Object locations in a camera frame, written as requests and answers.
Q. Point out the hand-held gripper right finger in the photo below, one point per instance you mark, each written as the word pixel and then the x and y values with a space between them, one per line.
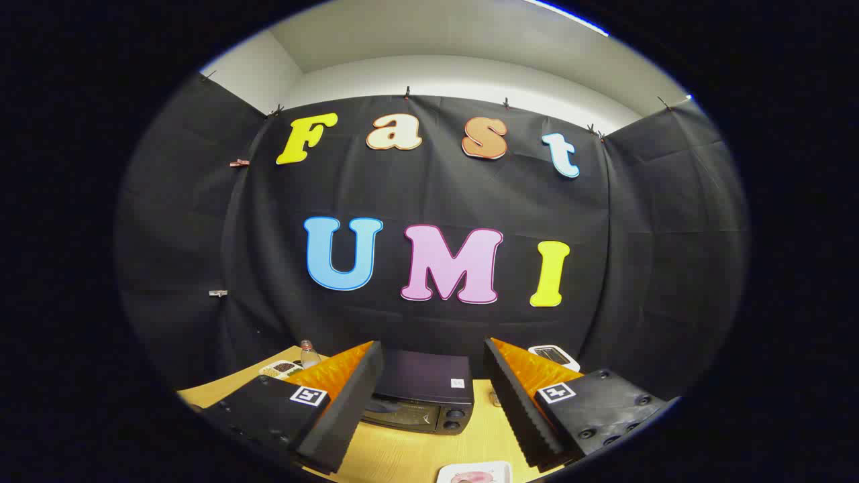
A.
pixel 520 416

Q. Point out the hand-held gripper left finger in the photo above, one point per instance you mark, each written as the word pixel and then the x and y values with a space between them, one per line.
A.
pixel 349 416

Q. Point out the black toaster oven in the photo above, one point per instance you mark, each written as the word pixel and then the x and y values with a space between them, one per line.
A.
pixel 423 376

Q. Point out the white square plate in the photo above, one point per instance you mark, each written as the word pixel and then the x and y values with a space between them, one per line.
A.
pixel 446 473

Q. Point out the white pop-up toaster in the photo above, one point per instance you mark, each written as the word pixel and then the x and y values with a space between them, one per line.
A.
pixel 570 363

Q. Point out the clear plastic water bottle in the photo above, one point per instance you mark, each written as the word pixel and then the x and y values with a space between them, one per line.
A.
pixel 309 359

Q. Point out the white divided bean tray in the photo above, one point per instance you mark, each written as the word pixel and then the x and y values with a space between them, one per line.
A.
pixel 278 370

